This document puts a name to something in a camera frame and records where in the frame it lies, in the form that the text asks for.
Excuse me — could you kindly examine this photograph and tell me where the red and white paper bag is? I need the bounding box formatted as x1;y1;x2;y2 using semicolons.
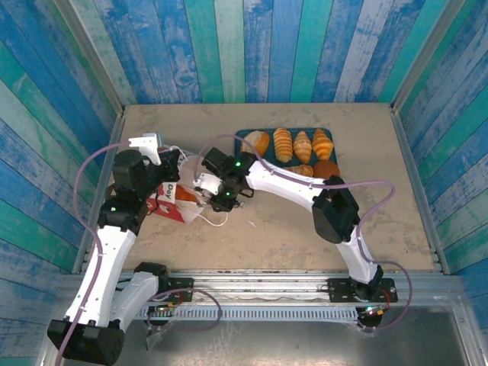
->
146;144;230;228

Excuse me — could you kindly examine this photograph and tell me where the fake baguette loaf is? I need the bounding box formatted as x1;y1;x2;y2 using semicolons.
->
239;130;271;157

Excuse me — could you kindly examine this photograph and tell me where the ridged spiral fake croissant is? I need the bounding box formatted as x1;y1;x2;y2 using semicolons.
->
272;127;294;164

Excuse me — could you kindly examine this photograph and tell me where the striped fake bread roll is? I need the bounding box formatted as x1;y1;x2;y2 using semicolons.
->
284;163;315;178

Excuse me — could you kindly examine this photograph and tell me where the pale fake croissant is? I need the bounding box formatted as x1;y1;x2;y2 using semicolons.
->
293;130;313;165

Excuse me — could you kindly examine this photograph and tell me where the round brown fake bun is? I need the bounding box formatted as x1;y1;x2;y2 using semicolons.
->
313;159;341;180

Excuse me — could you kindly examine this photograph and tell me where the golden fake croissant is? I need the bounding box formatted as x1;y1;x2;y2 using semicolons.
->
311;128;335;162

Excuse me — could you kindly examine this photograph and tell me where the teal plastic tray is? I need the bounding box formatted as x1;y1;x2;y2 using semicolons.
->
233;127;342;180

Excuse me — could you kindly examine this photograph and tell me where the small black mounting plate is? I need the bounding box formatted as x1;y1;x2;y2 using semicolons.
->
167;277;195;303

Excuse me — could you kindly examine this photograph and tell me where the wide black mounting plate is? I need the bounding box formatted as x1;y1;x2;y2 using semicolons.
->
329;277;399;304

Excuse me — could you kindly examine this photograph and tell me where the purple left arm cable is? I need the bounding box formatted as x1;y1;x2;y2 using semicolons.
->
55;140;133;366

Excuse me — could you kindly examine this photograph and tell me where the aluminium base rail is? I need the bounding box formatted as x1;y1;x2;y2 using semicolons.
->
60;269;468;308

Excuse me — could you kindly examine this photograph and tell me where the aluminium corner post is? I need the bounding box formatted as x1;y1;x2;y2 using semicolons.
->
52;0;127;115
390;0;459;111

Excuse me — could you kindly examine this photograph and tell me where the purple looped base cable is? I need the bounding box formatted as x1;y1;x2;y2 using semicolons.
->
146;287;224;332

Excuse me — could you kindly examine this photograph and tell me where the white slotted cable duct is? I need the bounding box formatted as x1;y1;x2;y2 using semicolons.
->
139;306;360;322

